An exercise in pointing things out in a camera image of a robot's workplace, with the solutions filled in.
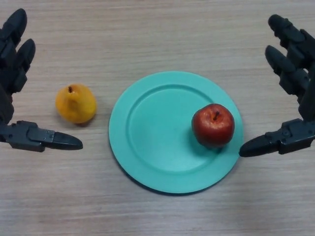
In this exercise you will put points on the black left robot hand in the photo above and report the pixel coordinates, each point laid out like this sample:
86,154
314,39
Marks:
9,73

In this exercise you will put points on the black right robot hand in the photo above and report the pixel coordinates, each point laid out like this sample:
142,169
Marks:
307,105

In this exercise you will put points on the red apple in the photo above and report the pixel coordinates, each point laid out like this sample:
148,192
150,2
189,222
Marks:
212,127

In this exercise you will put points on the green round plate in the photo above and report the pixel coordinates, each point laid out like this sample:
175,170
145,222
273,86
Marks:
157,137

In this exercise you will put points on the yellow pear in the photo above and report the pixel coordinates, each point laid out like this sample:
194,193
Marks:
76,104

